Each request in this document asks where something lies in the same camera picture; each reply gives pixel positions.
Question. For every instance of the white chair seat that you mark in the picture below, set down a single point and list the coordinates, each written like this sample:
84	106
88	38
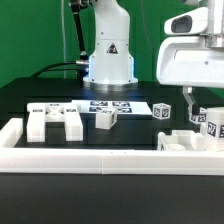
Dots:
181	140

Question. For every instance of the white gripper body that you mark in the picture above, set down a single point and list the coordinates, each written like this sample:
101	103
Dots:
193	53

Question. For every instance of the white tagged cube right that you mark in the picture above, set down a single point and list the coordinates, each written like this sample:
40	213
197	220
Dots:
198	116

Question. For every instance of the white chair back frame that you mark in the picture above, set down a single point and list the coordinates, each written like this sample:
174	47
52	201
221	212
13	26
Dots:
42	113

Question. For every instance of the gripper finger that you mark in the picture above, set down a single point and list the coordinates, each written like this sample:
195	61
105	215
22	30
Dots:
193	107

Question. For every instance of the white tagged cube middle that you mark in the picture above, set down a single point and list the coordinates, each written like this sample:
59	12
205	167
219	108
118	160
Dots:
161	111

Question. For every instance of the black raised platform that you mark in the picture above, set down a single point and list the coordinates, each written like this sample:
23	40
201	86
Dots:
15	95

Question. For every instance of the white U-shaped boundary fence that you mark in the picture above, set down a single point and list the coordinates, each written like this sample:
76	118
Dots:
170	158

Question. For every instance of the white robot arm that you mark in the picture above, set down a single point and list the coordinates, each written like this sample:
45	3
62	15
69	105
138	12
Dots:
110	66

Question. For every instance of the white flat tag board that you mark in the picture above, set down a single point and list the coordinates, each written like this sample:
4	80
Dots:
122	107

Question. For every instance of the white tagged cube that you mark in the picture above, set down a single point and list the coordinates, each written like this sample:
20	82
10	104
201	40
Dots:
161	111
198	116

